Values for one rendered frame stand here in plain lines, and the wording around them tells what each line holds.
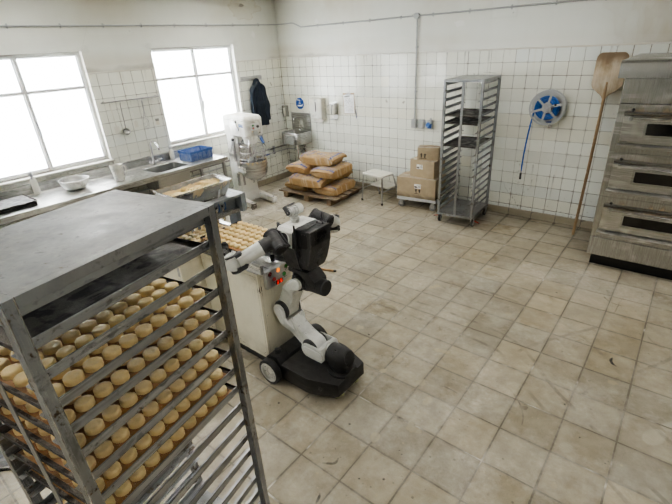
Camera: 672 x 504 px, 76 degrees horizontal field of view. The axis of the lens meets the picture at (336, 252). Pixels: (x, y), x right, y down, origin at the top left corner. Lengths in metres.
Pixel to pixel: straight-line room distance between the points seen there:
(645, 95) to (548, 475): 3.34
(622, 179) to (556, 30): 1.98
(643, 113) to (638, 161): 0.43
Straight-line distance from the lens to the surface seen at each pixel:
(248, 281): 3.16
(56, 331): 1.22
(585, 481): 3.03
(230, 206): 3.76
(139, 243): 1.26
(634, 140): 4.89
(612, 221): 5.10
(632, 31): 5.86
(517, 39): 6.11
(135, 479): 1.66
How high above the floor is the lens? 2.26
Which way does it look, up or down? 26 degrees down
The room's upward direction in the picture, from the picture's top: 3 degrees counter-clockwise
